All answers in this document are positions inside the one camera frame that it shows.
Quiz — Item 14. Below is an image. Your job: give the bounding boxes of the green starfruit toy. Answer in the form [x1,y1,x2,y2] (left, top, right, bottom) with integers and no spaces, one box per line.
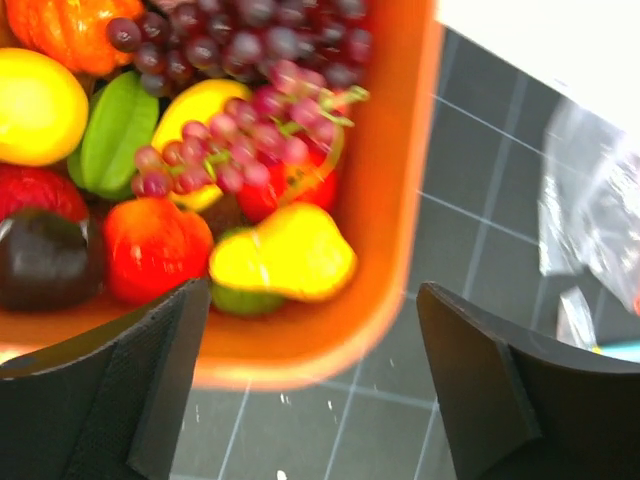
[67,71,159,201]

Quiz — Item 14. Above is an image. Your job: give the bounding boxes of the yellow mango toy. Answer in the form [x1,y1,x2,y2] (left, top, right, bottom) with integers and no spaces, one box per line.
[131,79,251,212]

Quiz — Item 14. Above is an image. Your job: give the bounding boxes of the orange pumpkin toy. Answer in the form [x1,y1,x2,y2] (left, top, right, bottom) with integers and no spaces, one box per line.
[4,0,144,77]

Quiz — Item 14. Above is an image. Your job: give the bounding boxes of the blue zip clear bag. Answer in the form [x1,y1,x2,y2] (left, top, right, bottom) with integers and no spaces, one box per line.
[557,287,640,364]

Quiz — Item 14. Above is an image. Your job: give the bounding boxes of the pink zip dotted bag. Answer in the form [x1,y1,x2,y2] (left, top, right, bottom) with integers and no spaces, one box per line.
[538,100,639,313]

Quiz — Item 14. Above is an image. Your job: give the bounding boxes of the dark plum toy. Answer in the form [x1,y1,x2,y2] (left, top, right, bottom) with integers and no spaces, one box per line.
[1,208,105,311]

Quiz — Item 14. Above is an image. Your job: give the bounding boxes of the yellow orange toy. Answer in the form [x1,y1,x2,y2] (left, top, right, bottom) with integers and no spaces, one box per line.
[1,47,89,167]

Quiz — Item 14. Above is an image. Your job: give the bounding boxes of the red bell pepper toy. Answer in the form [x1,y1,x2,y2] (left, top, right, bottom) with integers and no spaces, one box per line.
[1,164,89,222]

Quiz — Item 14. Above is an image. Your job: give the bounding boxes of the yellow pear toy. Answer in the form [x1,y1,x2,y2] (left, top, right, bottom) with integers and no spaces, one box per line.
[209,202,357,302]

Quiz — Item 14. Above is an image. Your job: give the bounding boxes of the large dark grape bunch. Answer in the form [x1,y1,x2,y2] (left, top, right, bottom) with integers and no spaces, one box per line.
[107,0,373,98]

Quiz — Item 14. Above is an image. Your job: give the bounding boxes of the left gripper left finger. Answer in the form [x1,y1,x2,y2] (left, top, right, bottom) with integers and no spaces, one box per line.
[1,280,210,479]

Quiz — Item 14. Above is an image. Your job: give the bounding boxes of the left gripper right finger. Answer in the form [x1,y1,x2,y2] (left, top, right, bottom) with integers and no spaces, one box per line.
[417,282,639,479]

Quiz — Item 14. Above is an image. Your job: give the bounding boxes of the black grid mat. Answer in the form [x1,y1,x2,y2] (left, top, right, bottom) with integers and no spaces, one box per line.
[169,27,640,480]

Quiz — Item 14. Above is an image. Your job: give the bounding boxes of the orange plastic fruit bin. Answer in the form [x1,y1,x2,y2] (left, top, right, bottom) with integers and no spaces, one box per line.
[0,0,446,391]

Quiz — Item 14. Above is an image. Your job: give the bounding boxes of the red apple toy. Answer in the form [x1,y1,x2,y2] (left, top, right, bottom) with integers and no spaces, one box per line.
[103,197,214,305]

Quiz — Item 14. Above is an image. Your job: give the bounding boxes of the small red grape bunch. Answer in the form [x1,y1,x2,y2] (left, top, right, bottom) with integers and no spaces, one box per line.
[132,60,370,201]

